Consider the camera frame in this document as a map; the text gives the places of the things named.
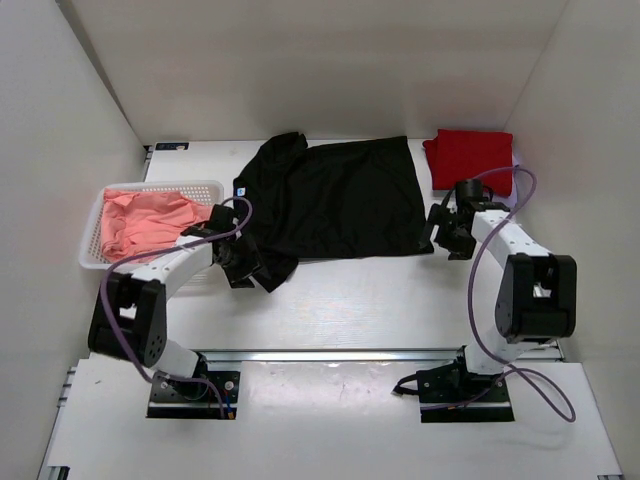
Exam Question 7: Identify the lavender folded t shirt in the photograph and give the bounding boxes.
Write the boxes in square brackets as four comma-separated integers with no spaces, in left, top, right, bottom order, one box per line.
[502,152,521,208]

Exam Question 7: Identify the white front board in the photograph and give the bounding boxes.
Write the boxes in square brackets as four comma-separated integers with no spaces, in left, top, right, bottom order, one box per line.
[48,356,621,479]

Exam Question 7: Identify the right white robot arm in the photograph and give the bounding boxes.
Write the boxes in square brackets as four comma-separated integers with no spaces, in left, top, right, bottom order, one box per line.
[424,179,577,401]

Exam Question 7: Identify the pink t shirt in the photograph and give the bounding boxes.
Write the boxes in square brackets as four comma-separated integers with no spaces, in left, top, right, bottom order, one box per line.
[101,189,213,263]

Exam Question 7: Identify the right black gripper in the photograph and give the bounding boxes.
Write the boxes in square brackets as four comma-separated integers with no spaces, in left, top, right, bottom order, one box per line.
[419,204,474,260]

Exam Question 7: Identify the red folded t shirt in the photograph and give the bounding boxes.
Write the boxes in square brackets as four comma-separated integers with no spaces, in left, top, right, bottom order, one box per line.
[423,129,513,191]

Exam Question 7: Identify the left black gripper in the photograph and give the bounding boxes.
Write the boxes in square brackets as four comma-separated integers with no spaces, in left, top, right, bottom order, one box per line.
[217,233,271,289]

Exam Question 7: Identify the black t shirt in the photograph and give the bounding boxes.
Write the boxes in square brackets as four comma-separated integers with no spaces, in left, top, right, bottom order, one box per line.
[233,132,434,292]

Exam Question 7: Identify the small dark label sticker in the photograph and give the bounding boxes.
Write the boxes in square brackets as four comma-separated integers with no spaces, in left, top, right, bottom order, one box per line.
[154,142,189,151]

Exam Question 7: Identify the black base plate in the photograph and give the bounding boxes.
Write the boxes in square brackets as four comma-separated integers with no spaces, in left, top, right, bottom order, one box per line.
[392,349,515,424]
[146,363,241,421]

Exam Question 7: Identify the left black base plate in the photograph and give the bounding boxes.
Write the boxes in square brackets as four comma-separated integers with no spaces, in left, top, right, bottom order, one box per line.
[146,363,241,421]

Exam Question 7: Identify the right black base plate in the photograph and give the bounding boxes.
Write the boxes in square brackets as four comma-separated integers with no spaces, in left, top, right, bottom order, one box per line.
[392,349,515,424]

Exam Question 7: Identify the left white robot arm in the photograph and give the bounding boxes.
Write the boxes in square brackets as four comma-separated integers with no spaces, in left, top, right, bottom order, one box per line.
[88,196,265,398]

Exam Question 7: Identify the white plastic basket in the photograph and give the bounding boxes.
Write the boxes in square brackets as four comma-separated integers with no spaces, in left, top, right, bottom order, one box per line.
[78,180,224,271]

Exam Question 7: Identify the aluminium rail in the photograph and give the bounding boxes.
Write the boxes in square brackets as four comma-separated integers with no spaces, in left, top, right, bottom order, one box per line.
[89,347,564,365]

